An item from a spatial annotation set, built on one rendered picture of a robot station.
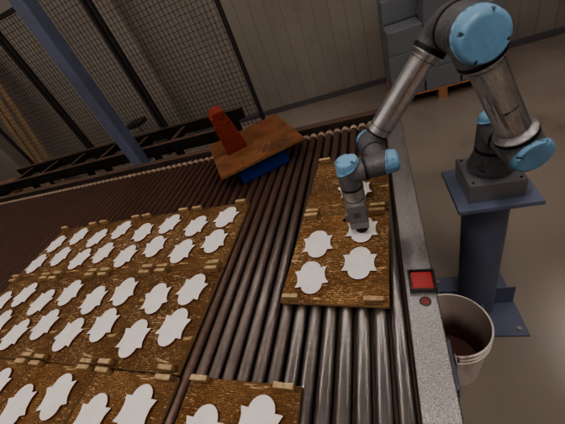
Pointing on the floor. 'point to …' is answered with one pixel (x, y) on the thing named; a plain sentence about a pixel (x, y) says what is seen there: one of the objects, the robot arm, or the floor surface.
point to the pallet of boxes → (440, 72)
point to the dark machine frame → (178, 142)
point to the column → (486, 256)
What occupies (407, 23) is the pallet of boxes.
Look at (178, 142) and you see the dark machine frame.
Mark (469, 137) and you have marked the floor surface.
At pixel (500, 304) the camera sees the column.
